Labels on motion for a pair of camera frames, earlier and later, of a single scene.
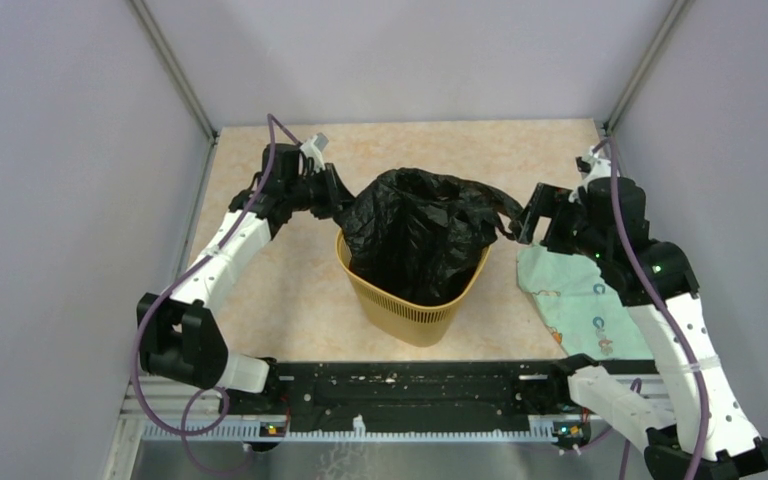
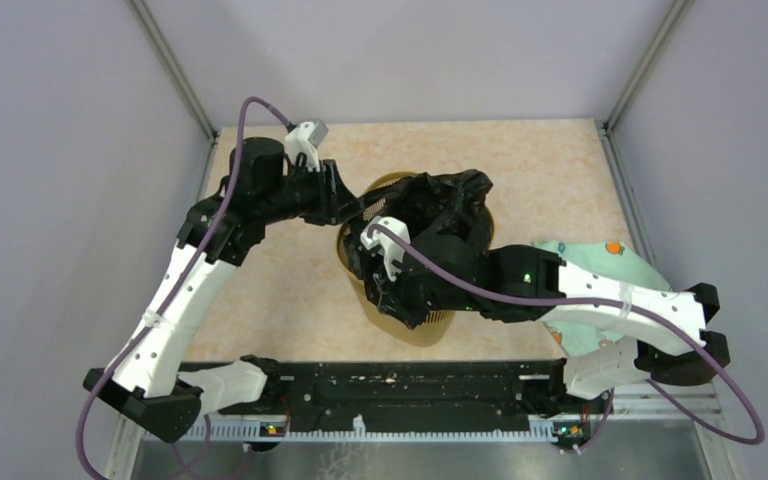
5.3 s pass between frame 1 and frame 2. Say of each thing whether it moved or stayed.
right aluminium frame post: stayed
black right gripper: moved
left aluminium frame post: stayed
